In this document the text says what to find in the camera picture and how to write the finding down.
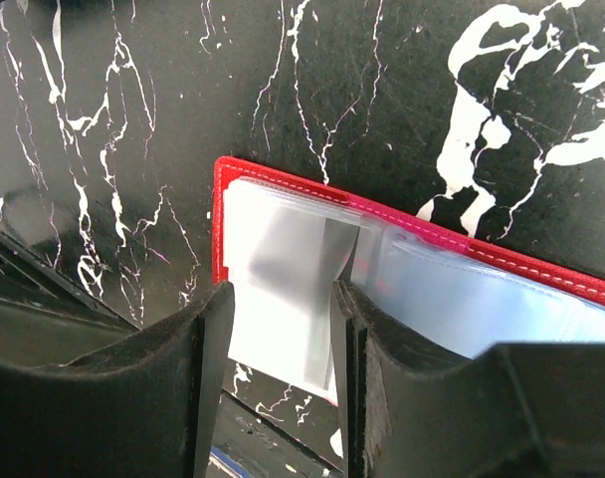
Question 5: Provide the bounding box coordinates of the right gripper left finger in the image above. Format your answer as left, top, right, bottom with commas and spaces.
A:
0, 282, 233, 477

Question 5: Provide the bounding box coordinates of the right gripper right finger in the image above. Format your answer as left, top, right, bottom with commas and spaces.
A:
330, 280, 605, 477

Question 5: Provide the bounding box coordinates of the white striped credit card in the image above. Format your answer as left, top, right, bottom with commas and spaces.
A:
227, 209, 359, 395

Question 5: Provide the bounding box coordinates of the red leather card holder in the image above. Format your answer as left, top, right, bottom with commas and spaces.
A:
211, 155, 605, 407

